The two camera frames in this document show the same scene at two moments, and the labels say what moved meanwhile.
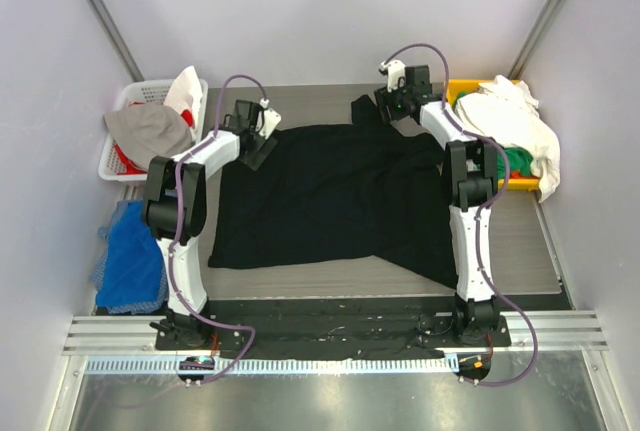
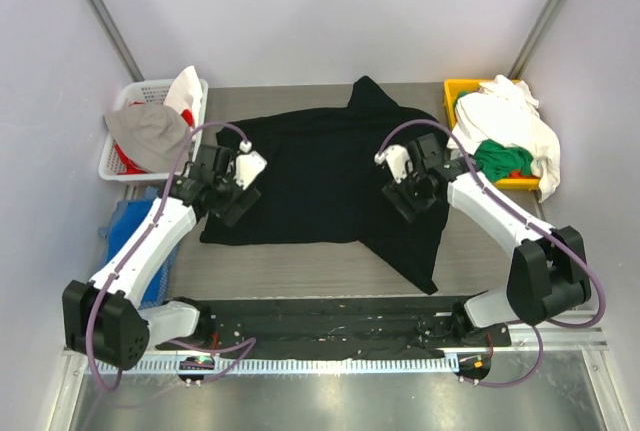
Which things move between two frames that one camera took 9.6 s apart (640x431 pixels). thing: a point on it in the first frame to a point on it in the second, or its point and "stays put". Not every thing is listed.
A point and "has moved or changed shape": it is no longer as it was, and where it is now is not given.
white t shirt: x=506 y=112 stays put
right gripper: x=388 y=105 to x=403 y=201
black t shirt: x=371 y=186 has moved or changed shape
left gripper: x=261 y=149 to x=240 y=202
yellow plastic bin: x=523 y=182 stays put
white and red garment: x=186 y=94 stays put
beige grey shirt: x=149 y=132 stays put
